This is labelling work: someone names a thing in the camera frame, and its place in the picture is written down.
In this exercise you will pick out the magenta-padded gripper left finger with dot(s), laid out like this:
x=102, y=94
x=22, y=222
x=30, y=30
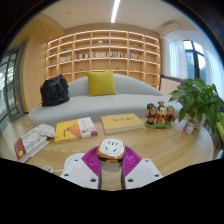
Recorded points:
x=80, y=171

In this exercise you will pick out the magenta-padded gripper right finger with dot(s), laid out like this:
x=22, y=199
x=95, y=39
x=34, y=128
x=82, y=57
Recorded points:
x=141, y=171

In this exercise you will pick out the white charger with orange band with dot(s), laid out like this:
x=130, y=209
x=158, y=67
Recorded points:
x=111, y=149

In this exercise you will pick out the yellow and white book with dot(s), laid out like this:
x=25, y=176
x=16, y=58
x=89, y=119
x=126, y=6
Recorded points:
x=75, y=130

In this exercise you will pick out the flat yellow book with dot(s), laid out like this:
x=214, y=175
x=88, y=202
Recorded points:
x=121, y=122

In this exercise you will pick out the white patterned pouch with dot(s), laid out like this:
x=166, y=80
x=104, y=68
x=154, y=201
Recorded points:
x=46, y=130

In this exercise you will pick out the red and white book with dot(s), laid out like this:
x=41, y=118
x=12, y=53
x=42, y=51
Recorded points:
x=30, y=144

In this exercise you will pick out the colourful figurine group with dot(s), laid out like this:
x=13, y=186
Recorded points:
x=160, y=115

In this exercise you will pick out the small red and white cup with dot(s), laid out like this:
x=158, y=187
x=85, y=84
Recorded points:
x=189, y=127

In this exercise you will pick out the grey curved sofa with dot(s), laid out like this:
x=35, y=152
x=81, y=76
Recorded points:
x=100, y=105

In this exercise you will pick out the black bag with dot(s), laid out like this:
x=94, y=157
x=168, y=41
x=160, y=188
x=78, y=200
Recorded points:
x=55, y=90

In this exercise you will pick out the green chair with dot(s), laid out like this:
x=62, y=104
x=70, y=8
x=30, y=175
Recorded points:
x=220, y=131

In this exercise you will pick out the yellow cushion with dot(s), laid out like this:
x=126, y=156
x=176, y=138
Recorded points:
x=101, y=83

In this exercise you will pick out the green potted plant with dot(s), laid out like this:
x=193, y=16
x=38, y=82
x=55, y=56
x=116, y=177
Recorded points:
x=198, y=98

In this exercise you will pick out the wooden bookshelf unit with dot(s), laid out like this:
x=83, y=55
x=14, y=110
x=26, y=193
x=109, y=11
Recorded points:
x=103, y=63

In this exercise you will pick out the white sheer curtain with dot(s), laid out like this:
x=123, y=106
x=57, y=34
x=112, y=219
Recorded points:
x=175, y=60
x=215, y=73

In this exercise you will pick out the dark-framed window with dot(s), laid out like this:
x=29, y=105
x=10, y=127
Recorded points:
x=195, y=60

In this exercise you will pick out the long ceiling light strip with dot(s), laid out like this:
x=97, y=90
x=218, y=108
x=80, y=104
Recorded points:
x=115, y=10

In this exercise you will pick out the glass door with grey frame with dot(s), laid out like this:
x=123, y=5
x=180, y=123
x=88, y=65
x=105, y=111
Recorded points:
x=11, y=86

